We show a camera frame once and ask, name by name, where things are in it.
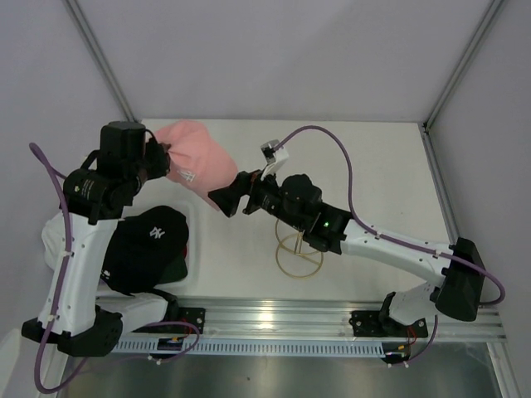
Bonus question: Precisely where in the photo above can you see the white slotted cable duct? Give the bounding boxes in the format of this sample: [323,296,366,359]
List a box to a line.
[113,337,384,358]

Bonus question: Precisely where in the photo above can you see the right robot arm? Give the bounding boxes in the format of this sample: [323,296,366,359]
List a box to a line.
[208,171,485,337]

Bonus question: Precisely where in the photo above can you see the aluminium mounting rail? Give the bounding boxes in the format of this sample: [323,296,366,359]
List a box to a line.
[94,296,508,343]

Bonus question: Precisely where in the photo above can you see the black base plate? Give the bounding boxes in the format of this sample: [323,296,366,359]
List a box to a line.
[134,307,206,335]
[349,310,428,338]

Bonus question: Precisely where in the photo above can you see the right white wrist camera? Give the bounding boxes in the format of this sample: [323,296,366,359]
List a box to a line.
[261,139,289,180]

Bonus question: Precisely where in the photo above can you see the aluminium frame post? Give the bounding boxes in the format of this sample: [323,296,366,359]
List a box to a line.
[62,0,138,121]
[422,0,507,133]

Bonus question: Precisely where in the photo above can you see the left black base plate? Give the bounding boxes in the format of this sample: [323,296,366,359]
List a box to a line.
[134,307,206,335]

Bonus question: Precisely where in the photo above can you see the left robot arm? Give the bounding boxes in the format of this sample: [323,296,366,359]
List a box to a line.
[22,121,179,357]

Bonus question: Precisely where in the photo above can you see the left aluminium frame post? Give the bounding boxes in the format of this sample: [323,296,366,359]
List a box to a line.
[62,0,138,121]

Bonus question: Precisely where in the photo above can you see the white plastic basket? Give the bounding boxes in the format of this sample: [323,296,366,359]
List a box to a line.
[98,201,198,296]

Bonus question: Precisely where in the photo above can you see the dark green baseball cap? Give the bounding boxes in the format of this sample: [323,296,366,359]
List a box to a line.
[158,255,188,284]

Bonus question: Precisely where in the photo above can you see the right aluminium frame post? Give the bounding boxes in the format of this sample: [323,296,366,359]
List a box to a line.
[422,0,507,133]

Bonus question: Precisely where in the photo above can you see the white baseball cap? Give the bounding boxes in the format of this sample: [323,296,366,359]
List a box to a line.
[41,213,66,270]

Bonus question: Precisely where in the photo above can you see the pink baseball cap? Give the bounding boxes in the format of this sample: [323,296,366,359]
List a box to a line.
[154,120,238,210]

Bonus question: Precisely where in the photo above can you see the black baseball cap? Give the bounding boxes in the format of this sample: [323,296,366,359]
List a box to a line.
[100,206,189,295]

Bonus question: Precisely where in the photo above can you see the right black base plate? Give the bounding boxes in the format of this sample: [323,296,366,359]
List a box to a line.
[349,310,428,338]

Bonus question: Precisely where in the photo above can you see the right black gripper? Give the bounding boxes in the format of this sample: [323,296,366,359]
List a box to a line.
[207,163,304,232]

